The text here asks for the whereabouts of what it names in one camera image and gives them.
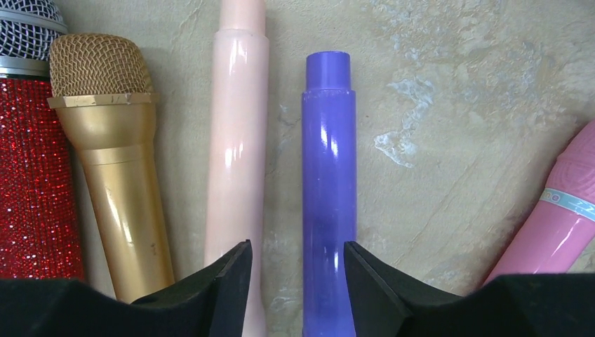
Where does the cream peach plastic microphone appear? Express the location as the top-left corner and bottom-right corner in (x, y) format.
(204, 0), (269, 336)

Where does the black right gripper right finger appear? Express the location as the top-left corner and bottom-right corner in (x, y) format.
(344, 242), (594, 336)

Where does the violet plastic microphone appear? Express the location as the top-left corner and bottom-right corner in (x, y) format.
(302, 51), (357, 336)

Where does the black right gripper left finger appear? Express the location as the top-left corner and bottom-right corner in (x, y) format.
(1, 240), (252, 336)

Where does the gold metallic microphone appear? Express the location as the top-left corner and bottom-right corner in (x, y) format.
(48, 33), (174, 303)

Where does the pink glitter microphone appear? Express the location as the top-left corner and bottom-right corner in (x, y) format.
(486, 122), (594, 282)

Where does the red glitter microphone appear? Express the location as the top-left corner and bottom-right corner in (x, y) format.
(1, 1), (85, 280)

